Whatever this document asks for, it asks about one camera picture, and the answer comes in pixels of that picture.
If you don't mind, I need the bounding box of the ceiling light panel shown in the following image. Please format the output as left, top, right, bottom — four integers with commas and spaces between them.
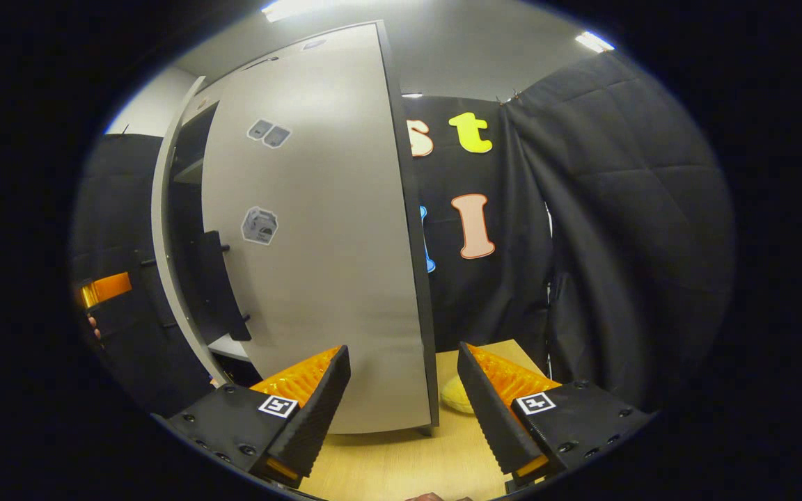
574, 30, 616, 54
262, 0, 347, 24

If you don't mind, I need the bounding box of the yellow plush toy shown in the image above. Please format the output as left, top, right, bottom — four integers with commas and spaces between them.
440, 375, 478, 416

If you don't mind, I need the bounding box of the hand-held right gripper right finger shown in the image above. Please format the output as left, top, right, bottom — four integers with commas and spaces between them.
457, 341, 652, 495

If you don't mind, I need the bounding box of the white shoe cabinet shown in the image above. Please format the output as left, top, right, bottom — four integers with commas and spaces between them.
164, 19, 441, 436

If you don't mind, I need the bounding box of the white shoe cabinet door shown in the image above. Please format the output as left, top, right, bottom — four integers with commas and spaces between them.
151, 75, 236, 388
200, 21, 440, 436

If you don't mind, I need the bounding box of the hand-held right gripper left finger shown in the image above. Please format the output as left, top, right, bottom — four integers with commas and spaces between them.
164, 344, 352, 491

